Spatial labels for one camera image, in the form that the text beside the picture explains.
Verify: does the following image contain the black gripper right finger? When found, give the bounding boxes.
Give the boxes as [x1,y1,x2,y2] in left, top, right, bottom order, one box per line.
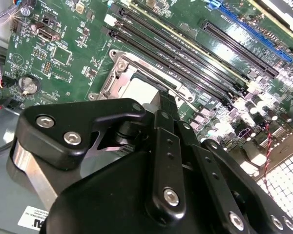
[166,92,293,234]

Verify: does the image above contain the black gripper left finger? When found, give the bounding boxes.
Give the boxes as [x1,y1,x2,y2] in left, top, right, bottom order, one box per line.
[6,90,187,220]

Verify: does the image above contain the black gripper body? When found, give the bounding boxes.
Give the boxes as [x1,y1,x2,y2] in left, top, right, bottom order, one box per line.
[38,150,226,234]

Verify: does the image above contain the metal socket cover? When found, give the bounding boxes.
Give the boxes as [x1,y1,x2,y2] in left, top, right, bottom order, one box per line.
[102,59,186,103]

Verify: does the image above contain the silver CPU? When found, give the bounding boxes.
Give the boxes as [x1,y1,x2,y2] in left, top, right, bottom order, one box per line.
[122,77,162,104]

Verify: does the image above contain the metal locking lever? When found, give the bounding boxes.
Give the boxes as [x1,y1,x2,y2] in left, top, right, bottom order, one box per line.
[122,55,200,113]

